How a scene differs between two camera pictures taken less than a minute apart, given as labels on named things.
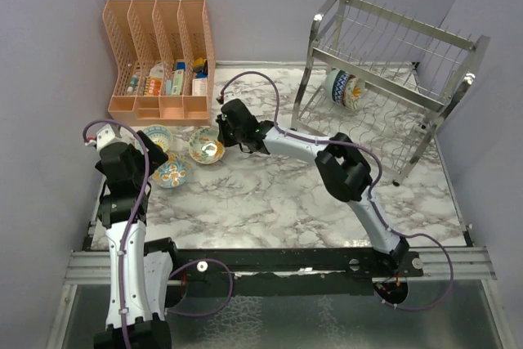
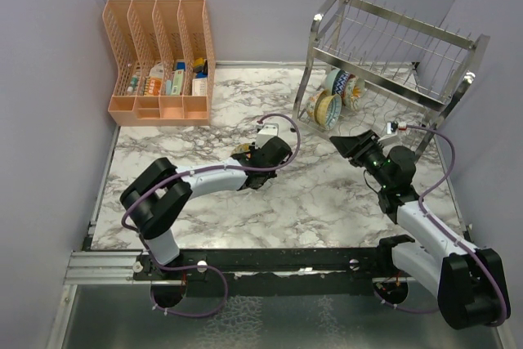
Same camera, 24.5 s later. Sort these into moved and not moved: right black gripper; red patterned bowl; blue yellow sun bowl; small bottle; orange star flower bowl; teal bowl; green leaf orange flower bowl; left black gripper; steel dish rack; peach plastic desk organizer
Moved: right black gripper; green leaf orange flower bowl; blue yellow sun bowl; left black gripper
Not moved: teal bowl; steel dish rack; small bottle; orange star flower bowl; peach plastic desk organizer; red patterned bowl
